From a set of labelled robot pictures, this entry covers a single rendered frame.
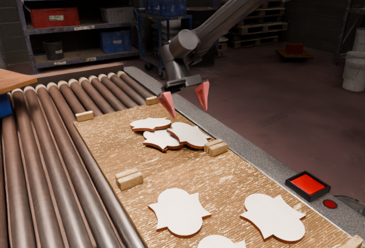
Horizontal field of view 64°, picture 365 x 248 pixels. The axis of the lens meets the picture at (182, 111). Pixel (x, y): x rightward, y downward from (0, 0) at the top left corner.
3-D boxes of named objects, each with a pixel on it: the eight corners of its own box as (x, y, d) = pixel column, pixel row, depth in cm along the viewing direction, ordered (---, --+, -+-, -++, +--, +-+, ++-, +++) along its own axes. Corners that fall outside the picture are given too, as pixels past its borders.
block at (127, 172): (137, 175, 75) (136, 166, 74) (140, 178, 74) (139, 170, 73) (114, 183, 72) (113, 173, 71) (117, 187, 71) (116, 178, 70)
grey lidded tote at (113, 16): (126, 18, 523) (125, 4, 513) (135, 21, 496) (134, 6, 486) (99, 21, 497) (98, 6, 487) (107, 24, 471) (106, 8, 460)
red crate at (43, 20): (75, 21, 489) (72, 4, 477) (80, 26, 453) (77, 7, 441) (31, 25, 460) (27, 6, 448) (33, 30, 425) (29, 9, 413)
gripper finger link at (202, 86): (217, 106, 81) (207, 74, 82) (195, 112, 78) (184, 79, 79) (207, 110, 87) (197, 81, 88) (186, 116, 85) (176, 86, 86)
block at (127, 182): (140, 179, 74) (140, 170, 72) (144, 183, 72) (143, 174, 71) (118, 188, 71) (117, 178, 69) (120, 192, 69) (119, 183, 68)
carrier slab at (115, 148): (161, 103, 119) (161, 100, 118) (226, 151, 88) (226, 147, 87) (73, 125, 102) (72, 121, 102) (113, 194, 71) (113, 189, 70)
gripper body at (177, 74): (202, 80, 81) (194, 55, 82) (168, 88, 77) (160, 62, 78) (193, 86, 87) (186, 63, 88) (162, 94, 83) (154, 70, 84)
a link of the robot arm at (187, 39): (198, 62, 90) (186, 37, 90) (220, 46, 80) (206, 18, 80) (168, 74, 83) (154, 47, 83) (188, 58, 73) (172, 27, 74)
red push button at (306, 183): (304, 177, 77) (305, 173, 77) (325, 191, 73) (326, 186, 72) (289, 185, 75) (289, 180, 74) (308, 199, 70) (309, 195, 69)
